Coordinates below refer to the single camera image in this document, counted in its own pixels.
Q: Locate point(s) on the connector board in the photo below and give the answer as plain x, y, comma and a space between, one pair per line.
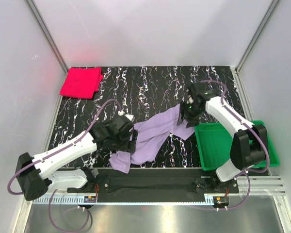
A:
221, 200
90, 199

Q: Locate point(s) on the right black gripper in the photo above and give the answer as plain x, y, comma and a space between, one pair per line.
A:
183, 115

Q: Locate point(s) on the black marbled table mat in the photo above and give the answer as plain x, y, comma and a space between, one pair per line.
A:
143, 92

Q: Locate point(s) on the left connector board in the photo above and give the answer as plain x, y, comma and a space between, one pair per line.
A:
90, 199

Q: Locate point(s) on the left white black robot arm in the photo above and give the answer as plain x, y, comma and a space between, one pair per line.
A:
36, 175

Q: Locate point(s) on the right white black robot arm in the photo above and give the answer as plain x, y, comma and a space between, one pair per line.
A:
249, 148

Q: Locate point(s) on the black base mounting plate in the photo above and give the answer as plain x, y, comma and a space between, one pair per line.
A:
158, 183

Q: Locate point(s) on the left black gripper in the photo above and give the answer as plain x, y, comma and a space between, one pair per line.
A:
130, 145

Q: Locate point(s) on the white slotted cable duct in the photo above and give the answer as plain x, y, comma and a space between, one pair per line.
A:
198, 200

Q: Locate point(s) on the right connector board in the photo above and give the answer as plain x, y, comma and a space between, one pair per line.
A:
221, 200

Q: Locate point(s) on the lavender t shirt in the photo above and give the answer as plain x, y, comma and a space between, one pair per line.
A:
152, 133

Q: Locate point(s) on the folded pink t shirt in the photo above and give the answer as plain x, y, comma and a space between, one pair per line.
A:
81, 83

